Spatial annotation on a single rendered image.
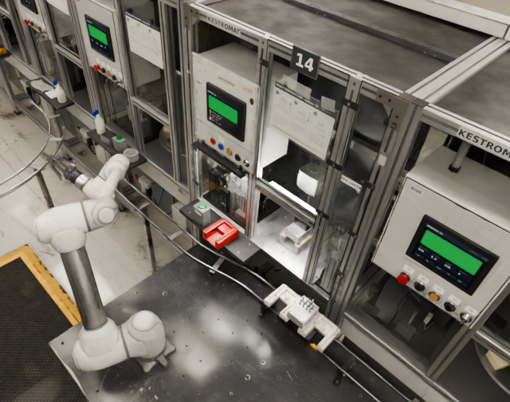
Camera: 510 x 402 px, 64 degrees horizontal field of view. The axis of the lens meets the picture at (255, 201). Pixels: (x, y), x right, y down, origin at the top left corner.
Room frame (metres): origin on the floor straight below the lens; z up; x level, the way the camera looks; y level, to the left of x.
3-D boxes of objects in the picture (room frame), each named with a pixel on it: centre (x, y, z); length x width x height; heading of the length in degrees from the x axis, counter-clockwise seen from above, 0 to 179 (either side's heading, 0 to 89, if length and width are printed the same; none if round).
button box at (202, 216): (1.64, 0.29, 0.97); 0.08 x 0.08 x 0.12; 49
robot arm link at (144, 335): (0.95, 0.46, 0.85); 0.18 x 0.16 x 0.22; 119
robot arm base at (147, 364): (0.95, 0.43, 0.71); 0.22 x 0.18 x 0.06; 49
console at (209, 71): (1.76, 0.11, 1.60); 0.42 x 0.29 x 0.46; 49
